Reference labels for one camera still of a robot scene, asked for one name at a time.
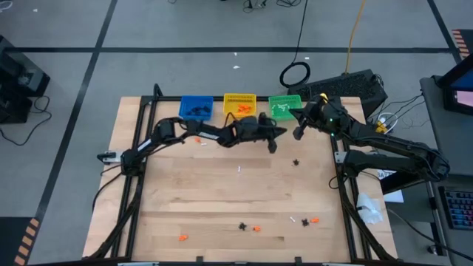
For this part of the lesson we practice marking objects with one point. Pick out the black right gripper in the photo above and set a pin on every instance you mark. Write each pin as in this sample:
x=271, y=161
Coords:
x=327, y=114

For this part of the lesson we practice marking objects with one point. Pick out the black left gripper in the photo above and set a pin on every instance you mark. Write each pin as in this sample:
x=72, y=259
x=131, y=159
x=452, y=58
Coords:
x=247, y=131

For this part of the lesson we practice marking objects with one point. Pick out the green plastic basket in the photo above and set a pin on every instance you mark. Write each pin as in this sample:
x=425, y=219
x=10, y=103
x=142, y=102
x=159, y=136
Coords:
x=293, y=101

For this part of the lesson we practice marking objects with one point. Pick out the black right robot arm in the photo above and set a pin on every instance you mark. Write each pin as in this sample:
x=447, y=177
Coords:
x=399, y=147

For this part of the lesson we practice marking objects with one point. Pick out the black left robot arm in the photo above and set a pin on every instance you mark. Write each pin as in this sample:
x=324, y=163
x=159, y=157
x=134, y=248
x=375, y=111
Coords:
x=207, y=133

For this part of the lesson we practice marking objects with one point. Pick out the yellow plastic basket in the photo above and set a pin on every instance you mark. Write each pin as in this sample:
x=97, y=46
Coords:
x=231, y=112

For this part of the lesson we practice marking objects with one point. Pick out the black keyboard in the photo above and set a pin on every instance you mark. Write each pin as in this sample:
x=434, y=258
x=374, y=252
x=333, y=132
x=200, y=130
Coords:
x=351, y=86

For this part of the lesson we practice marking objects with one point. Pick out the yellow power strip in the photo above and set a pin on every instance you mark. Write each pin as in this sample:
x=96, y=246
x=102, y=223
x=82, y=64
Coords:
x=380, y=128

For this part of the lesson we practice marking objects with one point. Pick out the blue plastic basket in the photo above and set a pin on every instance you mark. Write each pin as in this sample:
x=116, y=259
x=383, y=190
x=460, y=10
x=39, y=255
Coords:
x=196, y=101

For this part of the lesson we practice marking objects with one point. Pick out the orange foam block toy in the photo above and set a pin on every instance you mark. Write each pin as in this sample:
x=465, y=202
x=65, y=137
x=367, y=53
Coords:
x=256, y=228

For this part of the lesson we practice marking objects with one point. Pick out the crumpled white plastic bag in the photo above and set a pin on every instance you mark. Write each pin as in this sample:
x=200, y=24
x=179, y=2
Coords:
x=367, y=210

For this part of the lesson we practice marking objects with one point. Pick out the black desk beam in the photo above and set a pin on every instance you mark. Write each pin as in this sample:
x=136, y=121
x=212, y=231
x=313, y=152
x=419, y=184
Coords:
x=399, y=186

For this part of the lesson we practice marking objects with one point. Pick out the white paper sheet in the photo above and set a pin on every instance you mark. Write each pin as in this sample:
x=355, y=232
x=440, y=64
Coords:
x=393, y=196

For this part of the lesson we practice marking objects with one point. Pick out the grey desk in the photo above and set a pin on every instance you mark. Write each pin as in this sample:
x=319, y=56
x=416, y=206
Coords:
x=443, y=140

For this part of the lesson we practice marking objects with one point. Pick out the black computer monitor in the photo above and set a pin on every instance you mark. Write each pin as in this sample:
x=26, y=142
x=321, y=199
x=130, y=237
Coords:
x=460, y=98

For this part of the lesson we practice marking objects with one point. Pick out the black orange striped mat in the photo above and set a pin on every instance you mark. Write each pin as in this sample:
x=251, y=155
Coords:
x=463, y=42
x=11, y=240

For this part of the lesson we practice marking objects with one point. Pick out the backlit keyboard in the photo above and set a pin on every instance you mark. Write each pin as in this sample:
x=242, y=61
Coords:
x=460, y=208

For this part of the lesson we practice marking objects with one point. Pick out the black equipment case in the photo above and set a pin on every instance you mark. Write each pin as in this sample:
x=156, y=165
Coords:
x=18, y=81

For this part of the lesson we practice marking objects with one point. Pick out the silver mounting bracket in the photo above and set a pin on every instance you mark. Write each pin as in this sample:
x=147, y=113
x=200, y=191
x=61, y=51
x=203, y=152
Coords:
x=339, y=158
x=109, y=157

